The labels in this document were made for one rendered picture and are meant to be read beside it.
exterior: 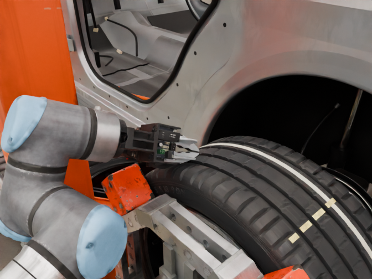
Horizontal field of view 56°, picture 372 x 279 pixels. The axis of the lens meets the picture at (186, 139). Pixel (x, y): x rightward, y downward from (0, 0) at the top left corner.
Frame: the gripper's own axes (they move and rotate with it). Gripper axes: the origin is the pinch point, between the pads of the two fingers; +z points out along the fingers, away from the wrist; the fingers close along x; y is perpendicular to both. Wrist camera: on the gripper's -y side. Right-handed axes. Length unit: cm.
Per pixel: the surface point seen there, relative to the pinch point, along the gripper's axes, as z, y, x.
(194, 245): -8.3, 14.2, -16.7
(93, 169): 25, -115, -8
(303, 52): 14.0, 16.6, 23.0
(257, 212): -1.2, 20.9, -10.1
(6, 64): -36.0, -14.8, 12.4
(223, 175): -1.4, 12.3, -4.6
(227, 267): -6.2, 20.1, -18.7
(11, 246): 2, -164, -57
